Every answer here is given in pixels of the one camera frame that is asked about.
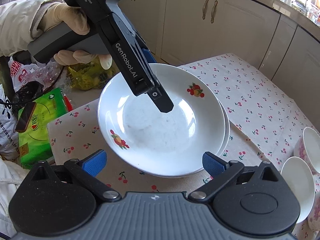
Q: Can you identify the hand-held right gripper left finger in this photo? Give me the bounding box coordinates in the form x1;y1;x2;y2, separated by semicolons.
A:
27;149;122;202

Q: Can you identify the person's left hand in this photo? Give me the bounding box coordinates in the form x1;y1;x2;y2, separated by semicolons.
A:
37;2;113;70

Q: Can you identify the white jacket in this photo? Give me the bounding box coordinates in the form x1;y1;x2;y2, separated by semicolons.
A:
0;155;32;239

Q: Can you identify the white cabinet door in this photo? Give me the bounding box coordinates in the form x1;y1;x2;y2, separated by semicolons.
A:
161;0;213;67
209;0;281;69
117;0;167;55
271;26;320;100

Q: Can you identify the person's left forearm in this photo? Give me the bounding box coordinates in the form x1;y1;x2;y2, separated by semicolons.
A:
0;0;63;57

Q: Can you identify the cherry print tablecloth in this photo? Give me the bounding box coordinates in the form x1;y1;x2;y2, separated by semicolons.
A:
47;52;320;240

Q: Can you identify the white black print bag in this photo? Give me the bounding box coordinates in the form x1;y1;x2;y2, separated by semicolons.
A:
0;84;22;160

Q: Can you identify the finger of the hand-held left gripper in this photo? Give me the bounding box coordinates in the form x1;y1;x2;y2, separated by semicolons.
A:
141;45;157;64
125;27;174;113

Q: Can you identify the white red print bag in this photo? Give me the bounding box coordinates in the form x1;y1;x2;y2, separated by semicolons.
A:
7;57;38;90

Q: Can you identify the black plastic bag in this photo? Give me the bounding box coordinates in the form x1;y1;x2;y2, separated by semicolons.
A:
12;81;45;105

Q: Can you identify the white pink floral bowl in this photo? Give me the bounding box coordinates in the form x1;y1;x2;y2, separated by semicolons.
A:
307;174;320;240
281;156;315;224
294;127;320;174

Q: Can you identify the dark brown phone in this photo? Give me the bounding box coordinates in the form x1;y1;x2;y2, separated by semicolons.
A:
15;102;37;133

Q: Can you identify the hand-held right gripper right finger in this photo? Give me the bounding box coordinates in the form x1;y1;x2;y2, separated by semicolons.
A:
188;151;282;202

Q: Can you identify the green tissue pack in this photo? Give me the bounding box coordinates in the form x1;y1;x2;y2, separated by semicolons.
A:
19;87;73;170

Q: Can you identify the yellow green plastic bag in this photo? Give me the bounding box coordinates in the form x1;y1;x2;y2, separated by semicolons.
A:
67;64;118;90

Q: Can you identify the white fruit print plate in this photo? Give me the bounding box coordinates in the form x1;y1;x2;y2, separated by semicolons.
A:
140;100;230;179
97;63;227;177

